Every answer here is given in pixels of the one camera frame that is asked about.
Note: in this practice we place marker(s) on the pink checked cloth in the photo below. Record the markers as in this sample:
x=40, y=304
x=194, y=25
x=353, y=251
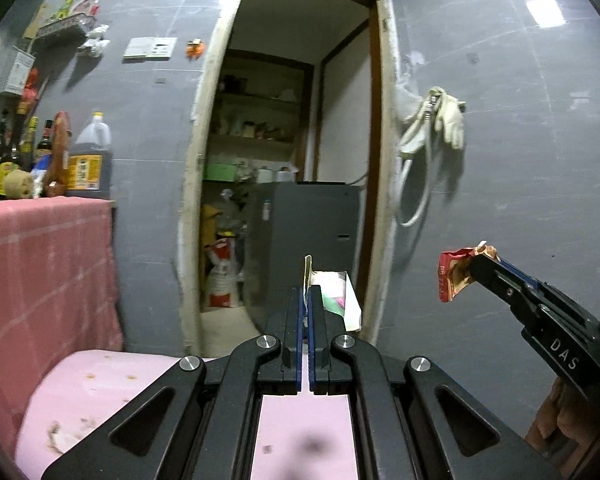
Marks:
x=45, y=270

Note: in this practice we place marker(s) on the orange snack packet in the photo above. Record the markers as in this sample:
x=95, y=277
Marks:
x=57, y=160

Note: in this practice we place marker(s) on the dark bottle blue label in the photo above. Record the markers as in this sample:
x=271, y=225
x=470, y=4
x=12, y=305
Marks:
x=41, y=175

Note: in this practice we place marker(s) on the orange wall hook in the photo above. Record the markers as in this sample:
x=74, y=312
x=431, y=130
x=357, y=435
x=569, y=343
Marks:
x=195, y=48

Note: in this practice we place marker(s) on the white paper box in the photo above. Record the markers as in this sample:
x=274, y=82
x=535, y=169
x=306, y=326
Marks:
x=20, y=70

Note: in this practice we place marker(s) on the white wall switch panel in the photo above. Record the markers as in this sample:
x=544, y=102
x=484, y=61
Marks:
x=150, y=48

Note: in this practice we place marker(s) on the wall rack with packets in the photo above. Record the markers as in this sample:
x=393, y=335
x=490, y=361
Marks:
x=60, y=27

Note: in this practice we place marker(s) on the yellow bag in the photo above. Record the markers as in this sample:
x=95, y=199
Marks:
x=210, y=230

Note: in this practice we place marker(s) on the red yellow torn wrapper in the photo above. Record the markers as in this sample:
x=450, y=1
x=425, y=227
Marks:
x=452, y=275

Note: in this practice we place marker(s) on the red hanging packet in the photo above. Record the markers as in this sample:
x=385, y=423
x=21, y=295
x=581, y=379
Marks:
x=29, y=92

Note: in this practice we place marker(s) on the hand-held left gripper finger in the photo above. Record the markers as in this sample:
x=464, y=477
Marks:
x=300, y=355
x=312, y=360

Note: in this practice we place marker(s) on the large soy sauce jug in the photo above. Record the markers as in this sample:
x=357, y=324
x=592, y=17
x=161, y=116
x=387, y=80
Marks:
x=90, y=160

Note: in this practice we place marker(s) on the grey cabinet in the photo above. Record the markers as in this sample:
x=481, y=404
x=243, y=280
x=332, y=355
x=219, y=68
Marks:
x=305, y=220

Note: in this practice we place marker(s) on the person's right hand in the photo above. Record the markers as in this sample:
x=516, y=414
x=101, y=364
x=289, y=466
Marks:
x=565, y=420

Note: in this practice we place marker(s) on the white red sack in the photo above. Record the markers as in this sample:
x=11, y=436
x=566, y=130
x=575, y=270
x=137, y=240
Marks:
x=222, y=275

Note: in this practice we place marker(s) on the white hanging gloves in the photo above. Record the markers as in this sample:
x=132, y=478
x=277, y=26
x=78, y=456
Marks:
x=450, y=115

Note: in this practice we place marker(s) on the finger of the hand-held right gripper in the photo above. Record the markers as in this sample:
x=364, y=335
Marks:
x=520, y=275
x=495, y=282

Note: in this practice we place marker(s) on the pantry shelves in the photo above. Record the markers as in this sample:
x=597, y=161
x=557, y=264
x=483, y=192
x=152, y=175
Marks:
x=260, y=135

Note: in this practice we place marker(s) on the white plastic bag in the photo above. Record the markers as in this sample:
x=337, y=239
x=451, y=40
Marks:
x=95, y=42

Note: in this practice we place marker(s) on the cardboard box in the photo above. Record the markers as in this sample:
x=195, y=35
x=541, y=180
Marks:
x=337, y=300

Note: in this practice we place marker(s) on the beige scrub ball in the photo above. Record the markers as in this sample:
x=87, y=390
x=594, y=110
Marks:
x=19, y=185

